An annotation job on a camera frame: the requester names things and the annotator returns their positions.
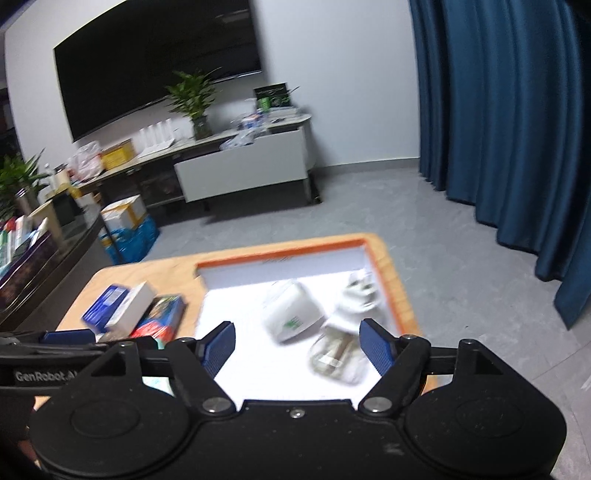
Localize potted green plant on cabinet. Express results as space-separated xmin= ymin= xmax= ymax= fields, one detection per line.
xmin=165 ymin=70 xmax=217 ymax=140

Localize white router with antennas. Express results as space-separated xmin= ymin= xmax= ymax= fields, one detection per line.
xmin=139 ymin=118 xmax=175 ymax=157

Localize orange rimmed white tray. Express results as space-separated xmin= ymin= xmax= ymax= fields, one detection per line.
xmin=194 ymin=234 xmax=420 ymax=405

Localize yellow box on cabinet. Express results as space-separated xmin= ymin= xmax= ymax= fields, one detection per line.
xmin=101 ymin=139 xmax=136 ymax=171

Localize black green display box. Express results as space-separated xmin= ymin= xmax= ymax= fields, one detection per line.
xmin=253 ymin=83 xmax=294 ymax=113

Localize large black television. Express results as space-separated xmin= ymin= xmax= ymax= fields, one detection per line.
xmin=54 ymin=0 xmax=262 ymax=140

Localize red blue card box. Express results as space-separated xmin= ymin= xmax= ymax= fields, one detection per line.
xmin=130 ymin=295 xmax=186 ymax=348

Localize potted plant at left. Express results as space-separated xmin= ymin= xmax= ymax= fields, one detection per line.
xmin=0 ymin=150 xmax=49 ymax=221

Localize blue bag on floor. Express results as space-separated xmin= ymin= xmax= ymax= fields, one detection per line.
xmin=99 ymin=215 xmax=159 ymax=265

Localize white cardboard box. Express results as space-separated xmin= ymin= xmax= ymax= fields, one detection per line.
xmin=105 ymin=282 xmax=155 ymax=338

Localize blue curtain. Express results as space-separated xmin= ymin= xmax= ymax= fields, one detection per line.
xmin=410 ymin=1 xmax=590 ymax=326

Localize wooden table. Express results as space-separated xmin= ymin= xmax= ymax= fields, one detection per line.
xmin=56 ymin=233 xmax=421 ymax=405

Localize blue cardboard box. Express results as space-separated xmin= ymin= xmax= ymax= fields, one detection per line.
xmin=82 ymin=285 xmax=130 ymax=333

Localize clear plastic packet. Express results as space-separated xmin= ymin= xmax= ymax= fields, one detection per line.
xmin=310 ymin=328 xmax=368 ymax=385

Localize purple box of items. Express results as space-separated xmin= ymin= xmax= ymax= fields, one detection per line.
xmin=1 ymin=231 xmax=58 ymax=309

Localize cardboard box on floor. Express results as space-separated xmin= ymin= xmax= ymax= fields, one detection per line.
xmin=101 ymin=195 xmax=147 ymax=232

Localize dark round side table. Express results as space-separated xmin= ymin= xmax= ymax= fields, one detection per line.
xmin=1 ymin=202 xmax=113 ymax=332

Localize red white plastic bag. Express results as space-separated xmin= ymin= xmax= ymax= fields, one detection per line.
xmin=68 ymin=141 xmax=103 ymax=181

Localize white plug adapter with prongs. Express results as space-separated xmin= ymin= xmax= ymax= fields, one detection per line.
xmin=331 ymin=273 xmax=387 ymax=334

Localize white tv cabinet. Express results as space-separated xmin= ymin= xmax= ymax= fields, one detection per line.
xmin=79 ymin=114 xmax=322 ymax=209

